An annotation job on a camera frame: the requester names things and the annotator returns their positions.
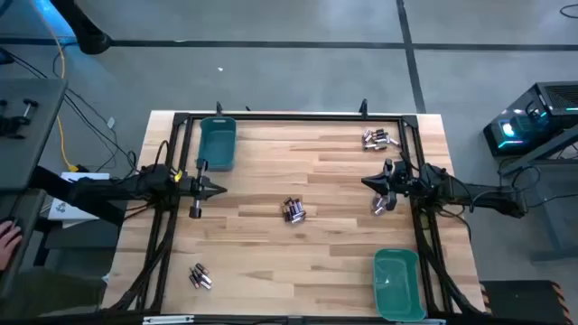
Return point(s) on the white paper sheet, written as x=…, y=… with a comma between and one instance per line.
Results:
x=61, y=207

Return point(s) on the black desk clamp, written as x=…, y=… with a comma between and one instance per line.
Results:
x=13, y=122

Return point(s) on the black aluminium table frame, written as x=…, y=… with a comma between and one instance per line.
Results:
x=316, y=117

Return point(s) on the black computer tower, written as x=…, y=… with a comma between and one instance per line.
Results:
x=524, y=126

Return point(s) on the blue-grey plastic bin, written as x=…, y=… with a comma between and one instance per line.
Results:
x=217, y=144

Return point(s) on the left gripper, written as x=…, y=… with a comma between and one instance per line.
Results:
x=195, y=188

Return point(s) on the yellow tape tag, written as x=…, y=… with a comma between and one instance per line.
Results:
x=179, y=176

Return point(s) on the white power adapter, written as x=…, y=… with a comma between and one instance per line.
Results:
x=111, y=123

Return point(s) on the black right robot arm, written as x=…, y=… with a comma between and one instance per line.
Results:
x=474, y=192

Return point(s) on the black table clamp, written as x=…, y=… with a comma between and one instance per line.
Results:
x=219, y=108
x=363, y=107

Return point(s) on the black striped floor mat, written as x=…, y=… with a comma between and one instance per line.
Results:
x=524, y=300

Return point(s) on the person's hand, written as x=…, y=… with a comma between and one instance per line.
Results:
x=8, y=244

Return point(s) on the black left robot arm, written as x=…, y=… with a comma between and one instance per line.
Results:
x=113, y=189

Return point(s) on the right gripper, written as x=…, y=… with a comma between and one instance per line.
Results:
x=397, y=180

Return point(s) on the grey desk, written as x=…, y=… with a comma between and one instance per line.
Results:
x=31, y=149

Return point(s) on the grey-legged workbench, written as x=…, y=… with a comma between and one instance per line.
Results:
x=542, y=155

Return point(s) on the black camera stand pole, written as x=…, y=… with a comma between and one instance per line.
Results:
x=88, y=36

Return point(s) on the silver metal bracket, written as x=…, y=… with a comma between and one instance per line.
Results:
x=167, y=319
x=420, y=322

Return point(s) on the green plastic bin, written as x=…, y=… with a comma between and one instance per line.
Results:
x=397, y=284

